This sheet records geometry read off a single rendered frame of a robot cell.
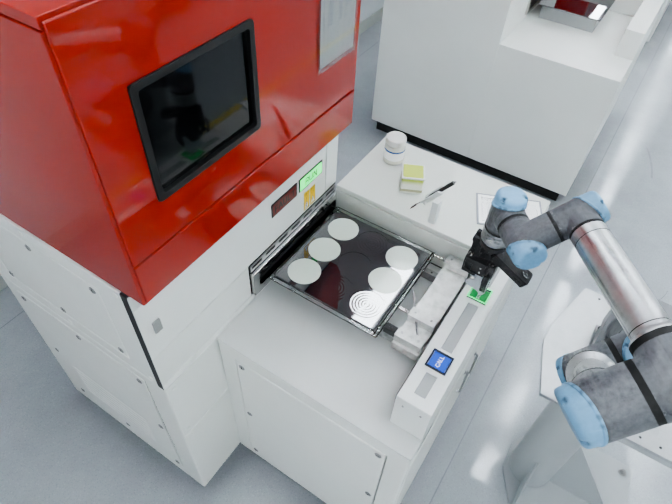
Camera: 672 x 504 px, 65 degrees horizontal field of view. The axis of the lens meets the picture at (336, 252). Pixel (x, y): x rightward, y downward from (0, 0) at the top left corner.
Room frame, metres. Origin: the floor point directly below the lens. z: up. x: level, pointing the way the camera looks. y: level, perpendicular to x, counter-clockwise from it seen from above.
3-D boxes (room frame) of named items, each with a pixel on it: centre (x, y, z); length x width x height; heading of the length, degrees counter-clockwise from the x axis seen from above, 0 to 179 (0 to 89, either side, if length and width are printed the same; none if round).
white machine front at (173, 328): (1.01, 0.23, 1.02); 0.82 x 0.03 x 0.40; 150
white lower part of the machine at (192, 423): (1.18, 0.52, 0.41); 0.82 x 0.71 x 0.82; 150
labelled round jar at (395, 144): (1.50, -0.18, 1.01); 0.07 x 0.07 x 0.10
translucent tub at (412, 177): (1.36, -0.23, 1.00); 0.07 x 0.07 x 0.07; 87
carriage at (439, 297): (0.94, -0.29, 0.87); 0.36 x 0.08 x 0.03; 150
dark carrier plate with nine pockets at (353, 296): (1.06, -0.06, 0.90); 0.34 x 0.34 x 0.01; 60
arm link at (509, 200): (0.93, -0.40, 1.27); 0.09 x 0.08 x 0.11; 11
